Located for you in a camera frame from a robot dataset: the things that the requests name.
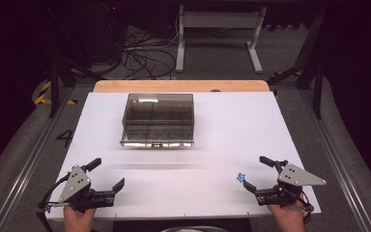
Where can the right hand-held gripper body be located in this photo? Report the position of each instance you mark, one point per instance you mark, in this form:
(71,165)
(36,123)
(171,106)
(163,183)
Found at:
(294,177)

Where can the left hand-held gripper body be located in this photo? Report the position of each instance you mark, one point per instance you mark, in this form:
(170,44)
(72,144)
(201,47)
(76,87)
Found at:
(77,185)

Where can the small blue star-shaped piece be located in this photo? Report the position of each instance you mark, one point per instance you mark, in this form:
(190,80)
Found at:
(241,177)

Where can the clear plastic drawer box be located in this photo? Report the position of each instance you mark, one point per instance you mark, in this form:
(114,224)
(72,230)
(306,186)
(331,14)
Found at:
(157,121)

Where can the person's left hand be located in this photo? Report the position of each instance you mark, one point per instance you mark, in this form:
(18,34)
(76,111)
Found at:
(77,220)

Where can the person's right hand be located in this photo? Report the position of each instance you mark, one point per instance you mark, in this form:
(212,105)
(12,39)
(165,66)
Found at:
(288,219)

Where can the white table board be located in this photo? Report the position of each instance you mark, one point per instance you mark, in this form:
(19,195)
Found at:
(238,135)

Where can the black metal stand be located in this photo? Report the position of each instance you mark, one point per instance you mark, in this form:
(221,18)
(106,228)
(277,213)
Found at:
(317,87)
(55,87)

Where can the wooden table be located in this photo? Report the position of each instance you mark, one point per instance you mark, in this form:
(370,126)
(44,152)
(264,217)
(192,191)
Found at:
(174,86)

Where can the white metal stand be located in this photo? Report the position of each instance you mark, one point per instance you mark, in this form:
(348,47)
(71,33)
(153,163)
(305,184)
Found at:
(219,19)

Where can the aluminium floor rail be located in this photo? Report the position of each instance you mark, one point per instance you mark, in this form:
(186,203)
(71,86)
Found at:
(338,167)
(29,167)

